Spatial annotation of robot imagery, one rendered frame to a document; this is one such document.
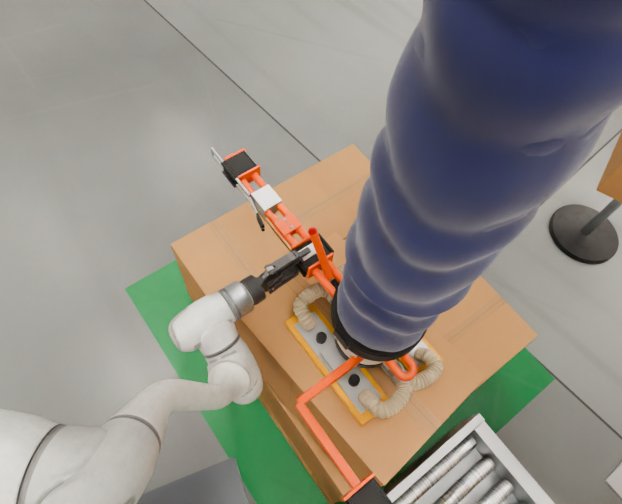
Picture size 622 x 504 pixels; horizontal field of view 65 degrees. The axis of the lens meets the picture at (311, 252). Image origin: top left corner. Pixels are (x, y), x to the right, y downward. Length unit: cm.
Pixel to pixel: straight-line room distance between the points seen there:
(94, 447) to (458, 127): 62
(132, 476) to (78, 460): 7
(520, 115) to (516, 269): 252
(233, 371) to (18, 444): 56
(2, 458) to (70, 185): 248
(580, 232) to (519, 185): 270
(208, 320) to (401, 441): 57
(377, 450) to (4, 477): 85
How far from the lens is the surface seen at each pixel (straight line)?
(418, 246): 66
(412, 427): 136
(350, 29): 399
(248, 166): 145
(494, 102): 46
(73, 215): 302
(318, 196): 223
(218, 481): 163
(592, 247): 323
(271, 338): 136
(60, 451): 77
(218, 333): 121
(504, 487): 198
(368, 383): 133
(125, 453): 78
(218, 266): 205
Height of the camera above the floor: 236
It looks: 61 degrees down
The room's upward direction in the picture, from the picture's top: 8 degrees clockwise
